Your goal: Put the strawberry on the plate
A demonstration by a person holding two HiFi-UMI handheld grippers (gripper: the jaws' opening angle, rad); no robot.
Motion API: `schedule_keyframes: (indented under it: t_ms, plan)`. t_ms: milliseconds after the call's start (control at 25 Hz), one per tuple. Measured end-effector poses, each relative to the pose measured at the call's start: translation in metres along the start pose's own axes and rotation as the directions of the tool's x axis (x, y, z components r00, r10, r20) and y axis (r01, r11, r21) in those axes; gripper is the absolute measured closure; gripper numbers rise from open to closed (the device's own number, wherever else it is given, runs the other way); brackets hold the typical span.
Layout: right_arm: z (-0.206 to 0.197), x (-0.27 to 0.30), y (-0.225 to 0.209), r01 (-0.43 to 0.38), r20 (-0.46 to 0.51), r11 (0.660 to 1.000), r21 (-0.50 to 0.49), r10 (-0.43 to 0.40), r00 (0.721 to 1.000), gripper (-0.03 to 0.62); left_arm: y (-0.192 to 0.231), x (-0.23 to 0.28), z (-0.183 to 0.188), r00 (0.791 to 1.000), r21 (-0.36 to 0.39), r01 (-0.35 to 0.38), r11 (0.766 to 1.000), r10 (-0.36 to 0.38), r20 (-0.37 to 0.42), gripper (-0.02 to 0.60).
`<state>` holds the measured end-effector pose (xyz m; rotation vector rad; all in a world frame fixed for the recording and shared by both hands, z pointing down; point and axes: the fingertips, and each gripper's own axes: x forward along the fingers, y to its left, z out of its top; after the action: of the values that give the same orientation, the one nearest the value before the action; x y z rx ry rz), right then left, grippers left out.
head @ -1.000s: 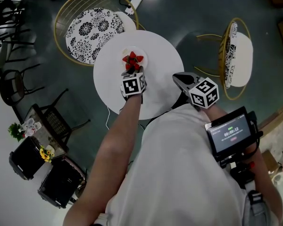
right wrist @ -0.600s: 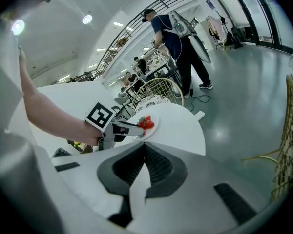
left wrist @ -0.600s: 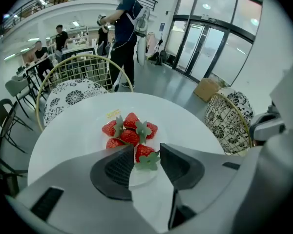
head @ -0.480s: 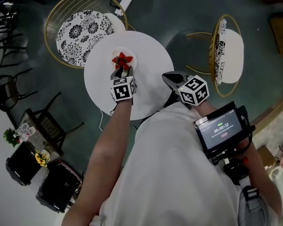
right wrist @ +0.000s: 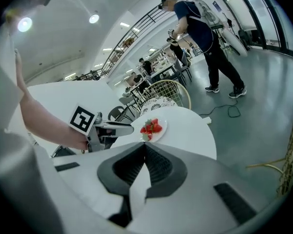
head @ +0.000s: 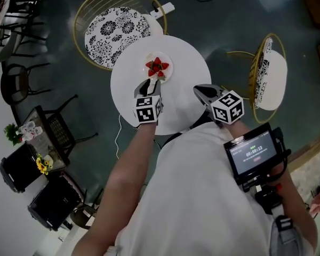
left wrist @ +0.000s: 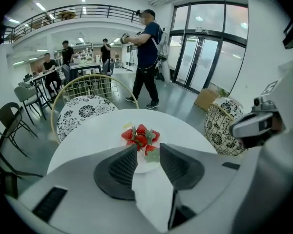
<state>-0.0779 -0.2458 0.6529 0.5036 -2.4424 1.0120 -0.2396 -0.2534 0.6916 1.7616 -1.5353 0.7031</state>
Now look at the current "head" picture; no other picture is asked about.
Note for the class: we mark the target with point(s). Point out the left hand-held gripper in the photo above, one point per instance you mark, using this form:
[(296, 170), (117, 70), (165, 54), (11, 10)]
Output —
[(146, 111)]

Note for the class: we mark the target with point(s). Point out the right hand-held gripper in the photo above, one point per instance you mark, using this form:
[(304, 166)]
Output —
[(226, 108)]

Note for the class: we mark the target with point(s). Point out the heap of strawberries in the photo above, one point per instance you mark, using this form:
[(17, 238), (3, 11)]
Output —
[(156, 64)]

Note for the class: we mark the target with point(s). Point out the white plate of strawberries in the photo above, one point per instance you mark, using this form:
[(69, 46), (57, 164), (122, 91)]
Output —
[(168, 72)]

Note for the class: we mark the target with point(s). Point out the person's left forearm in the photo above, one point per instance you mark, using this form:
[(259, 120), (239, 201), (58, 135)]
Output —
[(125, 175)]

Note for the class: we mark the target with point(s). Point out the person's right forearm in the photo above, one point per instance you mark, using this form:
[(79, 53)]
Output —
[(237, 129)]

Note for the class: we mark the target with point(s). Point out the white round table gold legs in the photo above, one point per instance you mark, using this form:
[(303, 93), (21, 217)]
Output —
[(186, 71)]

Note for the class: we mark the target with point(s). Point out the floral round cushion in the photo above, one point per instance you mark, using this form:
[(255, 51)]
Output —
[(112, 33), (261, 73)]

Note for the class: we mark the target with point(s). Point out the black screen monitor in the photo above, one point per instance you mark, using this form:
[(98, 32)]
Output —
[(253, 153)]

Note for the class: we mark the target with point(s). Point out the white power strip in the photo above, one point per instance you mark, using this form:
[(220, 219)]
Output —
[(164, 9)]

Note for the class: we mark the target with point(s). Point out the person's white shirt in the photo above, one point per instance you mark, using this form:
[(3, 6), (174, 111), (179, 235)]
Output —
[(197, 191)]

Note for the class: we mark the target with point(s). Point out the dark glass side table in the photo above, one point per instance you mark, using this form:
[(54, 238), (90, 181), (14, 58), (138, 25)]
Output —
[(50, 140)]

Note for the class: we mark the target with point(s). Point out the bundle of clear water bottles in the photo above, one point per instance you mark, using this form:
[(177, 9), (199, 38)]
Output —
[(30, 131)]

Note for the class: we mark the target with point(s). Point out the sunflower pot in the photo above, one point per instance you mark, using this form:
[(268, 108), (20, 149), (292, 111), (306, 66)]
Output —
[(43, 165)]

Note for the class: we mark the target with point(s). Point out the dark armchair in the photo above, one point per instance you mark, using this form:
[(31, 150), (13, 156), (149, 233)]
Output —
[(14, 85)]

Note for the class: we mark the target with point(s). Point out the dark wooden round chair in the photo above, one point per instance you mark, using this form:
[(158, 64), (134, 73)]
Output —
[(81, 215)]

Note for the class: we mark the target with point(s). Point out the green potted plant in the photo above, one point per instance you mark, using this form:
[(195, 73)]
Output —
[(12, 133)]

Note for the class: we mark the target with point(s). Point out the grey padded chair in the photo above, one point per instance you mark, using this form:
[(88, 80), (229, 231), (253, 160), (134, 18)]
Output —
[(10, 41)]

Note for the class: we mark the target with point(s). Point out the black hard case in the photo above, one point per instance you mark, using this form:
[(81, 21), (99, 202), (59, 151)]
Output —
[(56, 204), (18, 169)]

